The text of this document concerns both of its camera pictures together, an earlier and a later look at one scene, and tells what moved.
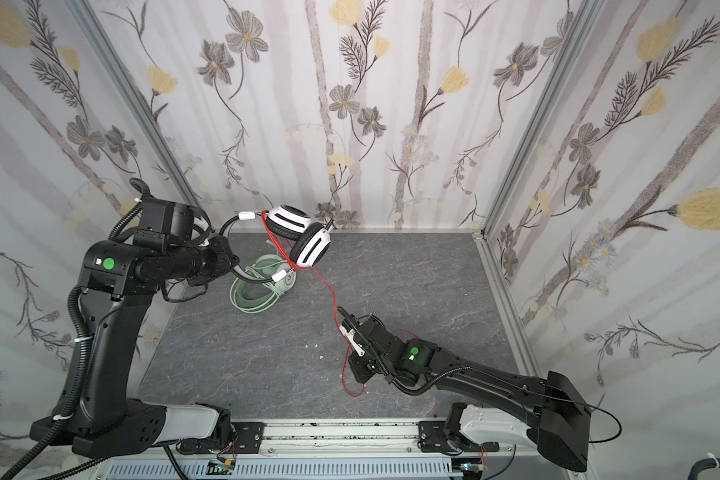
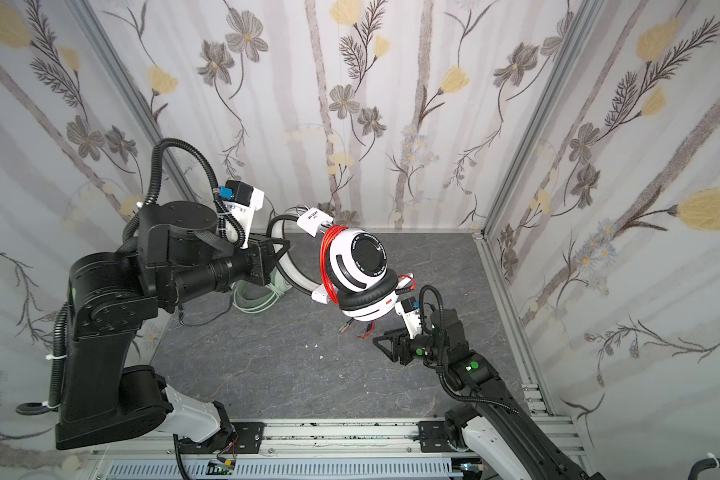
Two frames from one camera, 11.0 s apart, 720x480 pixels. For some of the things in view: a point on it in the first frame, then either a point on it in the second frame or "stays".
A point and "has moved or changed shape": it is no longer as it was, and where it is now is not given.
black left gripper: x=222 y=259 -> x=260 y=261
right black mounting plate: x=433 y=438 stays
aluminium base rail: x=348 y=440 stays
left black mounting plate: x=249 y=437 stays
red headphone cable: x=335 y=307 -> x=324 y=256
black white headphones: x=311 y=239 has moved or changed shape
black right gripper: x=367 y=342 -> x=405 y=348
